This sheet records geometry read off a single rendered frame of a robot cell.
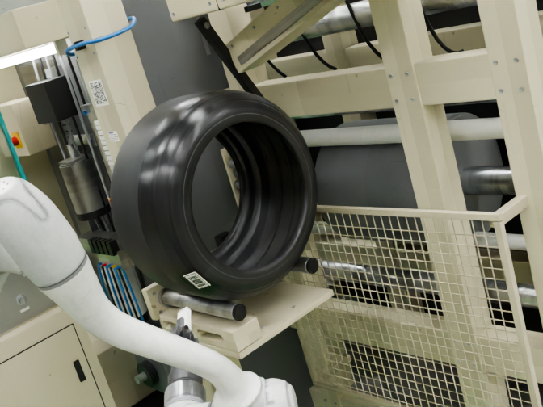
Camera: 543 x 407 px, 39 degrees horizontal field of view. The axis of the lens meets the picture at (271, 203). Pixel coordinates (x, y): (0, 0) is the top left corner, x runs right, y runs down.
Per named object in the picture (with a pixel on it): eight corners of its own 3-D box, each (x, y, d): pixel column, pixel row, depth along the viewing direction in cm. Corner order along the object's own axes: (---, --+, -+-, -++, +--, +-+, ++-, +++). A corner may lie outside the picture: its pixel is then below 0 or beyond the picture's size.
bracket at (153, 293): (151, 319, 222) (140, 289, 219) (250, 261, 246) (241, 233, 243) (157, 320, 219) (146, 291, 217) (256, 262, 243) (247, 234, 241)
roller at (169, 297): (157, 295, 220) (168, 285, 223) (165, 307, 222) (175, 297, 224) (231, 312, 194) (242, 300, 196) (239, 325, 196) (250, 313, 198)
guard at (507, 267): (313, 385, 270) (258, 204, 251) (317, 383, 271) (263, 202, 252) (548, 456, 202) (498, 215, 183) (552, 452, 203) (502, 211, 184)
